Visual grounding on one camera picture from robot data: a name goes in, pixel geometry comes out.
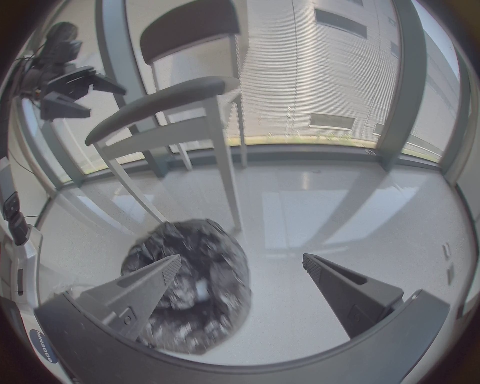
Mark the black plastic bag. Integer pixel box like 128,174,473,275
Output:
121,219,251,355

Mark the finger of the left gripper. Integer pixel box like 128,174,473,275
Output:
92,73,127,96
40,94,91,121

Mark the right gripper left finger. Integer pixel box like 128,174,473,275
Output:
77,254,182,340

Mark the window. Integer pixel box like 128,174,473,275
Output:
11,0,475,188

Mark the dark grey white-legged chair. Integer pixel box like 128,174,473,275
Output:
85,0,249,232

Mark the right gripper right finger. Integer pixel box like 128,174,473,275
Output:
302,253,404,340

